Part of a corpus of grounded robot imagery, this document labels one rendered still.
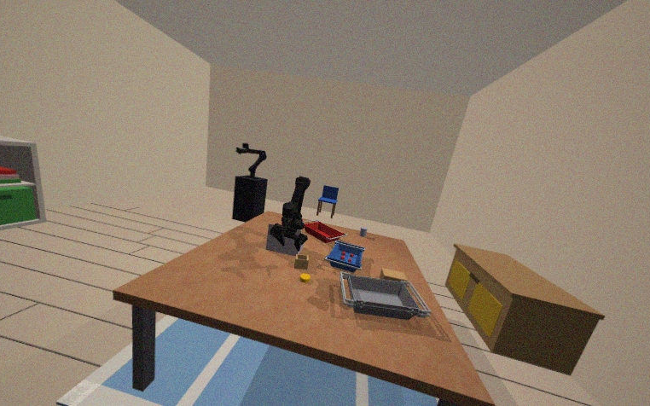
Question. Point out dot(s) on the small tan open box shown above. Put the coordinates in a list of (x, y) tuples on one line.
[(301, 262)]

